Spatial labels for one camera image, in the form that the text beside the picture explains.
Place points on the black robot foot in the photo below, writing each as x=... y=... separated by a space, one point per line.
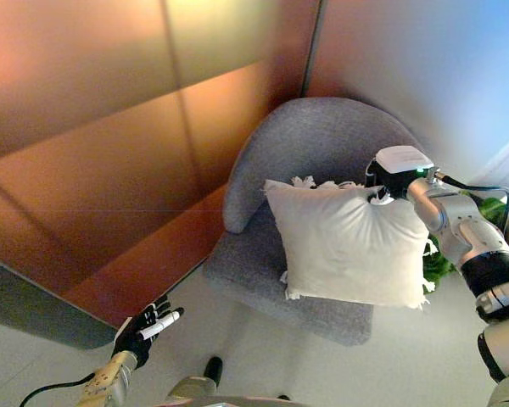
x=214 y=368

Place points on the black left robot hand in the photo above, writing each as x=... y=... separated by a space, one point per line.
x=146 y=328

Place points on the green leafy potted plant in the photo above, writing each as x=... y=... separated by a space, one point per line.
x=439 y=265

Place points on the grey fabric tub armchair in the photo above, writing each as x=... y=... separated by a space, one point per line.
x=288 y=140

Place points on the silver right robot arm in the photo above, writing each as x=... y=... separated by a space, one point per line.
x=471 y=254

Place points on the white fringed pillow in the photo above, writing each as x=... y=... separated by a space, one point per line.
x=352 y=246

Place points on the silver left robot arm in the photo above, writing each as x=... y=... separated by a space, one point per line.
x=106 y=379

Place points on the silver robot leg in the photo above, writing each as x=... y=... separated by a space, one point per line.
x=193 y=390

